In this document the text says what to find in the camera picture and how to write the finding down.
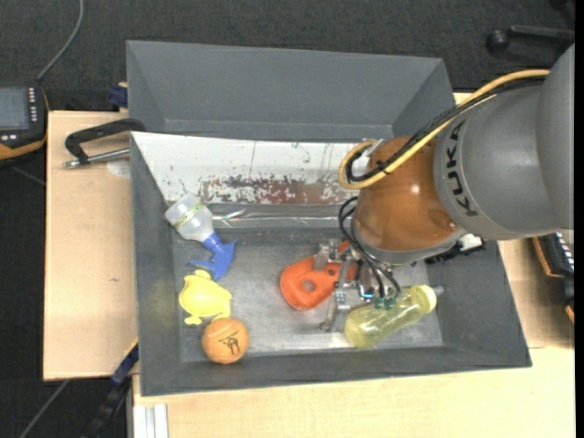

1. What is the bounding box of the yellow plastic toy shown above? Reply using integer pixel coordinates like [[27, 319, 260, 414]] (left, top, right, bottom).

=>
[[177, 268, 234, 326]]

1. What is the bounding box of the black cylinder on white bracket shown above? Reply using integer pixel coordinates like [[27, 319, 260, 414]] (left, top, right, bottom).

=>
[[422, 233, 485, 265]]

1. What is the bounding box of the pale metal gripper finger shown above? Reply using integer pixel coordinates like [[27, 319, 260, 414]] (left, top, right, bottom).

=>
[[331, 304, 353, 333], [318, 290, 344, 333]]

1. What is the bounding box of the orange ball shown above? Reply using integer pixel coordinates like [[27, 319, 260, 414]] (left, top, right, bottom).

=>
[[201, 317, 251, 365]]

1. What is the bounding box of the grey metal bin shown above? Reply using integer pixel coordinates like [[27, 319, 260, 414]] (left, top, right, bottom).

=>
[[125, 39, 533, 397]]

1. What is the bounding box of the clear spray bottle blue trigger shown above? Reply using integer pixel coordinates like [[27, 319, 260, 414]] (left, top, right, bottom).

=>
[[163, 193, 240, 283]]

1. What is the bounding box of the yellow clear plastic bottle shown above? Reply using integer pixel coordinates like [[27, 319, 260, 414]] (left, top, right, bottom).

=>
[[343, 284, 445, 350]]

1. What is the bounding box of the orange-red plastic toy with holes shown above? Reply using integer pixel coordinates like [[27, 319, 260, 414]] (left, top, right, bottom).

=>
[[278, 239, 361, 312]]

